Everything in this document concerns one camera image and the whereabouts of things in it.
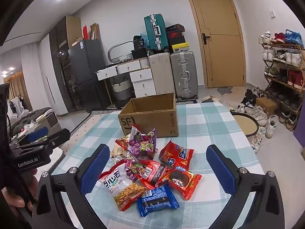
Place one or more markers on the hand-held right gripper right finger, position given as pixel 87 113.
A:
pixel 220 169

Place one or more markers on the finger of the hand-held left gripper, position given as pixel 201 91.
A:
pixel 59 137
pixel 38 133

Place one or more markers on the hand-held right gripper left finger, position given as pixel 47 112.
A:
pixel 95 169

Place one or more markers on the white red noodle snack bag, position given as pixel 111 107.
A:
pixel 119 183

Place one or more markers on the white packet with red edges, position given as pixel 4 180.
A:
pixel 118 151

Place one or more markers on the small purple candy bag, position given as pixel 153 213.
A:
pixel 133 168

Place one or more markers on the red round cookie packet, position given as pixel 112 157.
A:
pixel 181 180

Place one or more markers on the red chip bag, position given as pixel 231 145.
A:
pixel 174 156

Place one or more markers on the large purple candy bag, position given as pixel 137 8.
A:
pixel 143 145

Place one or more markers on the red dark cookie packet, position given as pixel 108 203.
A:
pixel 154 171

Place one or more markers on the blue cookie packet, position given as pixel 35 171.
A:
pixel 156 200

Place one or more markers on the person's left forearm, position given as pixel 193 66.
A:
pixel 9 219

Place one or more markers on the person's left hand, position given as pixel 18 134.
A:
pixel 16 199

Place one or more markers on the beige dotted rug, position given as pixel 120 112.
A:
pixel 76 136

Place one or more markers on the grey sofa with clothes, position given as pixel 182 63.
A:
pixel 43 114

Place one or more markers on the hanging clothes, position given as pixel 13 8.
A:
pixel 15 105

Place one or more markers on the round beige stool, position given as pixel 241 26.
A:
pixel 245 124

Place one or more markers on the brown curtain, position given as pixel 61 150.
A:
pixel 17 85

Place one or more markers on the white curtain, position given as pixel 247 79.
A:
pixel 29 76

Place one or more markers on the white wardrobe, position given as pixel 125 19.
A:
pixel 51 76

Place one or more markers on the pile of white sneakers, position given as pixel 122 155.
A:
pixel 257 114

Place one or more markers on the beige slipper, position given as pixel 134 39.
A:
pixel 206 98
pixel 216 99

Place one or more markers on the beige fuzzy rug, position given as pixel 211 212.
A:
pixel 233 97

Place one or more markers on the black refrigerator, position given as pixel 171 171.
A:
pixel 88 64

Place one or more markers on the small cardboard box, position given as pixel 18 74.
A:
pixel 265 105

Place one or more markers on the woven laundry basket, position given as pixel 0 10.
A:
pixel 121 88

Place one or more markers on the grey floor mat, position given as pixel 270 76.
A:
pixel 225 90

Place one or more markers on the dark glass cabinet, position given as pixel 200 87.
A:
pixel 59 52

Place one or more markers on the silver suitcase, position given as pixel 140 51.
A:
pixel 184 76

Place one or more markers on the white desk with drawers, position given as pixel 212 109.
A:
pixel 141 76

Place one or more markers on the tall cardboard piece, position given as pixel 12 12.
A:
pixel 94 32

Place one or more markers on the beige suitcase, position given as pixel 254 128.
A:
pixel 162 74

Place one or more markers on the black storage bin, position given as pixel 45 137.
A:
pixel 139 54

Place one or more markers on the wooden door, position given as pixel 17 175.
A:
pixel 219 52

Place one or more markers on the black printed box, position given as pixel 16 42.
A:
pixel 138 42

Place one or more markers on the blue plastic bag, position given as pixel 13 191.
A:
pixel 144 39

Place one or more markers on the shoe rack with shoes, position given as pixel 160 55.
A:
pixel 292 58

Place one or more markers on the teal suitcase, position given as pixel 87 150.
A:
pixel 154 28

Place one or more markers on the black shoe box red stripe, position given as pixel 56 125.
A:
pixel 175 28

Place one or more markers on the curved metal tube frame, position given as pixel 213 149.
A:
pixel 110 52

